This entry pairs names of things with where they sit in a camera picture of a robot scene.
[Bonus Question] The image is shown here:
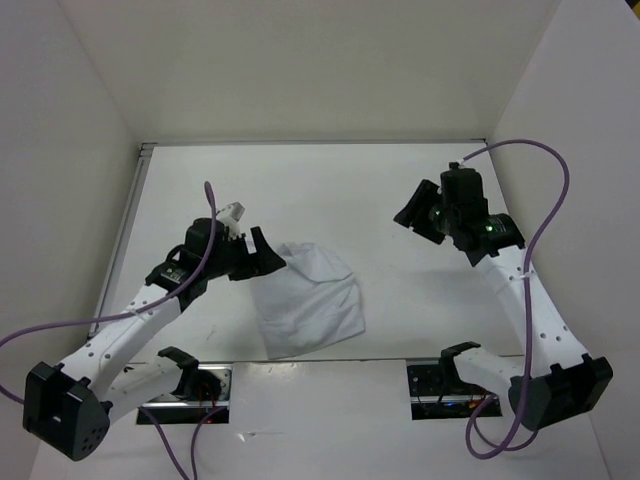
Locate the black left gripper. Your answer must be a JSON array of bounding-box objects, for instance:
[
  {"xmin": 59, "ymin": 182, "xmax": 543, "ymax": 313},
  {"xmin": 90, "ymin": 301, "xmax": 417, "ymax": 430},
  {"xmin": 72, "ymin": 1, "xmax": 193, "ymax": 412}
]
[{"xmin": 204, "ymin": 226, "xmax": 285, "ymax": 281}]

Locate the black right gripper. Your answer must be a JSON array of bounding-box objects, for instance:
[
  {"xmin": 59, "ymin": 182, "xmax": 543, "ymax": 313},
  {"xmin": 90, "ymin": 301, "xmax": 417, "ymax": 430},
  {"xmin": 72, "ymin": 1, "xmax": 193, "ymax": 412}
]
[{"xmin": 392, "ymin": 178, "xmax": 458, "ymax": 245}]

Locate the white fabric skirt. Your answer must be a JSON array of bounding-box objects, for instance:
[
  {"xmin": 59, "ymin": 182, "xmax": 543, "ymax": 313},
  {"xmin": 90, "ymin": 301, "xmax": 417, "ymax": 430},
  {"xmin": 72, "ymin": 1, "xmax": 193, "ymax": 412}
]
[{"xmin": 250, "ymin": 242, "xmax": 366, "ymax": 360}]

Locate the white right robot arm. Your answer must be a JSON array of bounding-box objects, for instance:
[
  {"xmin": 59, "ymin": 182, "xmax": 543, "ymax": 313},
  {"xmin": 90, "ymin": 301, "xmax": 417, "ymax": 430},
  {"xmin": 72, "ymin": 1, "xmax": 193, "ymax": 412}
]
[{"xmin": 394, "ymin": 163, "xmax": 613, "ymax": 432}]

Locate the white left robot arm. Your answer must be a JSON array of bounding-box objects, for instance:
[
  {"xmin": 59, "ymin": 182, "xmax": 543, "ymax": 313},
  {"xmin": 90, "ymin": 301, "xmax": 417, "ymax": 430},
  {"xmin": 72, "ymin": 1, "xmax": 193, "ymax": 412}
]
[{"xmin": 22, "ymin": 218, "xmax": 286, "ymax": 461}]

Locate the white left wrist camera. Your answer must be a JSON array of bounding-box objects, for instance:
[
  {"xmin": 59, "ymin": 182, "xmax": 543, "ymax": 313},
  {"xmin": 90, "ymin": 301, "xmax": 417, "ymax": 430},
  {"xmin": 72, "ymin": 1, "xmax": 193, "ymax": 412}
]
[{"xmin": 216, "ymin": 202, "xmax": 245, "ymax": 237}]

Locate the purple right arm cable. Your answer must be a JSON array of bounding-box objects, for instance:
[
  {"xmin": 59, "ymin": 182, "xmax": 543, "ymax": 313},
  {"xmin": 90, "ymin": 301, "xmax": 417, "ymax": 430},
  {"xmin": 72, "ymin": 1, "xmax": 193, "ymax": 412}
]
[{"xmin": 457, "ymin": 140, "xmax": 571, "ymax": 460}]

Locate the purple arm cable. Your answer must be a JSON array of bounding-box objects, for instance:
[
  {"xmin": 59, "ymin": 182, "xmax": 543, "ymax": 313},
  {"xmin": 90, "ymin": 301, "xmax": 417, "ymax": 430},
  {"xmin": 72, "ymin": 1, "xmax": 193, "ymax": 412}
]
[
  {"xmin": 0, "ymin": 182, "xmax": 226, "ymax": 480},
  {"xmin": 457, "ymin": 140, "xmax": 571, "ymax": 460}
]

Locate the aluminium table edge rail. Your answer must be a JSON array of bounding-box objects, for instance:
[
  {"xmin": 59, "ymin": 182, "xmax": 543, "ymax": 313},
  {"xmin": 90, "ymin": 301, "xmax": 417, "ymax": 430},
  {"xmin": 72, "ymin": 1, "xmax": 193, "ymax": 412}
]
[{"xmin": 101, "ymin": 142, "xmax": 493, "ymax": 345}]

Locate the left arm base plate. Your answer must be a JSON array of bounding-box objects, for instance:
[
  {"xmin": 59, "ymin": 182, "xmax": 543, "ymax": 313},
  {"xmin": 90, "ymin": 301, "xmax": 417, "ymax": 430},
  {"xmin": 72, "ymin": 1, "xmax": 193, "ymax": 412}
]
[{"xmin": 142, "ymin": 363, "xmax": 233, "ymax": 426}]

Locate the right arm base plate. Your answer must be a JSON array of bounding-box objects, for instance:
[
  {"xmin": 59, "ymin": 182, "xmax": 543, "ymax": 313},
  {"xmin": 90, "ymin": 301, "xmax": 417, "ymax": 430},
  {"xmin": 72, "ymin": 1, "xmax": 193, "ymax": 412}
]
[{"xmin": 406, "ymin": 362, "xmax": 491, "ymax": 421}]

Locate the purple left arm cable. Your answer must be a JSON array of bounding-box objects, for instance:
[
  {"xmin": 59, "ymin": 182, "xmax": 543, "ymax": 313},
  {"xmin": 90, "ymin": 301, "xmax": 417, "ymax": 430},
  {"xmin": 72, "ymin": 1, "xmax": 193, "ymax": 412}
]
[{"xmin": 0, "ymin": 182, "xmax": 226, "ymax": 480}]

